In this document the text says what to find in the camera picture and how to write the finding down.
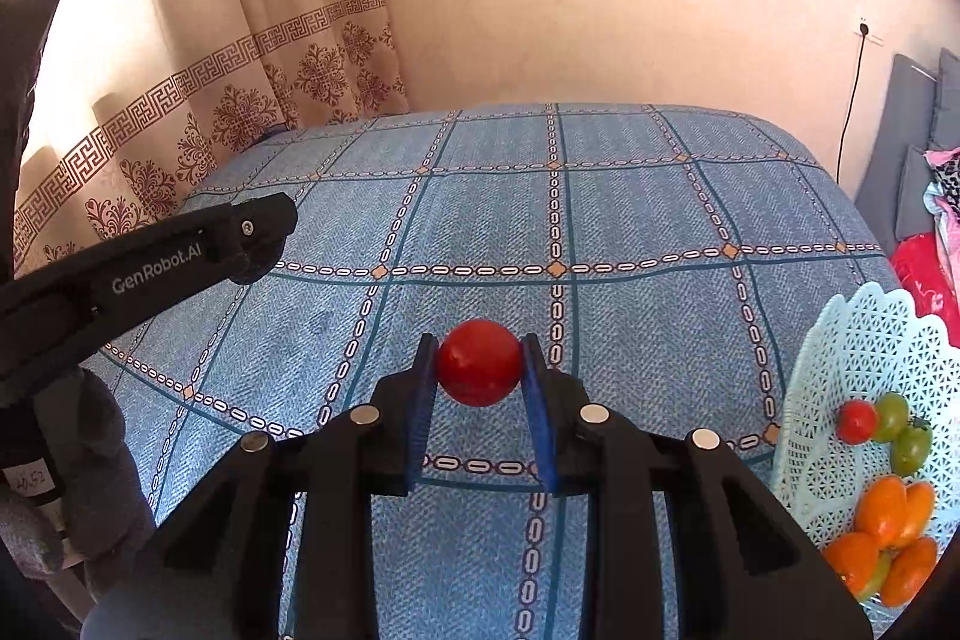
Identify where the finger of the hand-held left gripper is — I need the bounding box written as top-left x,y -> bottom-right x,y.
6,194 -> 299,390

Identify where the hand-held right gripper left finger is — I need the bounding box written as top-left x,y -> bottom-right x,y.
79,332 -> 441,640

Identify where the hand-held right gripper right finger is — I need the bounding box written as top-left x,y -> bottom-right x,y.
523,332 -> 877,640

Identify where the red tomato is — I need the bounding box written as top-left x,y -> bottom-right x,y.
836,400 -> 880,446
437,320 -> 524,407

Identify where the light blue plastic basket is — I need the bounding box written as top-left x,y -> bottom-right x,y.
771,281 -> 960,626

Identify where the orange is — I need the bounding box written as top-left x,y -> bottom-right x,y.
904,481 -> 938,543
879,536 -> 940,609
823,533 -> 882,600
855,476 -> 910,549

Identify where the green tomato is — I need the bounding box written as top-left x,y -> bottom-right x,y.
891,419 -> 935,477
874,392 -> 911,442
855,554 -> 897,600

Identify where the person's left hand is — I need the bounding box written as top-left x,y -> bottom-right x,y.
0,372 -> 156,612

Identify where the blue checkered bedsheet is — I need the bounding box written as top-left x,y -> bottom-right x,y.
97,101 -> 905,640

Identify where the red floral blanket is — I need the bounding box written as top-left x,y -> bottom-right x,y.
891,233 -> 960,327

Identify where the grey cushion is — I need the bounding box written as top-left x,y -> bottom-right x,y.
930,47 -> 960,154

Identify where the black power cable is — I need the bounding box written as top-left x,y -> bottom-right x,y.
834,34 -> 867,184

